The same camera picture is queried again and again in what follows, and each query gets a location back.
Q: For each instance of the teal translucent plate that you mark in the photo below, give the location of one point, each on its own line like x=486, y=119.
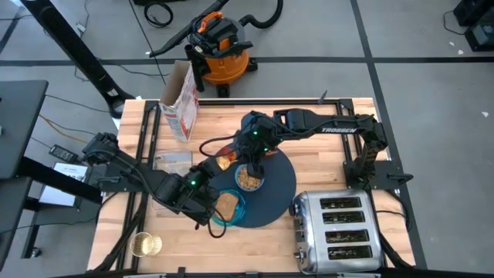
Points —
x=241, y=210

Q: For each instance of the black perforated stand leg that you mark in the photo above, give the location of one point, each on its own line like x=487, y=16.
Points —
x=77, y=50

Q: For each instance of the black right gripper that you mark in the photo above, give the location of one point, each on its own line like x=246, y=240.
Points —
x=256, y=156

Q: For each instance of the dark round woven placemat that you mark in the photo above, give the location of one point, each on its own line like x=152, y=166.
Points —
x=270, y=197

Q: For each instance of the toasted cereal pieces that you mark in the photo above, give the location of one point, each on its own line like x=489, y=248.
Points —
x=249, y=183

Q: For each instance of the black desk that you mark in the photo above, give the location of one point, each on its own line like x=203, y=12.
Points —
x=19, y=123

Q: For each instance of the red and white cereal box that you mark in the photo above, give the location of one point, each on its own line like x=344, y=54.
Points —
x=181, y=104

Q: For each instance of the white paper sheet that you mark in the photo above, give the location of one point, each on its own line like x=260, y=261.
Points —
x=58, y=195

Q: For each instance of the orange bowl with blue inside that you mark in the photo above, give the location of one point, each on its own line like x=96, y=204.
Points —
x=239, y=185

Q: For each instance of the black vacuum wand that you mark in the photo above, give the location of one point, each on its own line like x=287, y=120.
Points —
x=181, y=36

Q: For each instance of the stainless steel four-slot toaster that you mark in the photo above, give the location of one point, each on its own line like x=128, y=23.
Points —
x=335, y=231

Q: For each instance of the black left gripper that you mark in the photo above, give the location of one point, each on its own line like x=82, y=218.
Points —
x=201, y=177

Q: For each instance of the black power adapter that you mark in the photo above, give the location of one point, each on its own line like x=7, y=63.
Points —
x=61, y=153

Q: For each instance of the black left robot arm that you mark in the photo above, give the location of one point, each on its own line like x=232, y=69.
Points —
x=154, y=185

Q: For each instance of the black equipment cases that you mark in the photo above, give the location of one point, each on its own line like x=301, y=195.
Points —
x=480, y=34

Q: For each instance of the clear plastic container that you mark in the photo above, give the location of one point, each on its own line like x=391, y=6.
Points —
x=171, y=162

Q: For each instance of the brown toast slice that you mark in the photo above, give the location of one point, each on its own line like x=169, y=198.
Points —
x=227, y=206

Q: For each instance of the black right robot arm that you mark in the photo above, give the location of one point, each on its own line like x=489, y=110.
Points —
x=339, y=125

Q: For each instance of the orange and black shop vacuum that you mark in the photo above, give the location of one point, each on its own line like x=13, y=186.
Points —
x=225, y=65

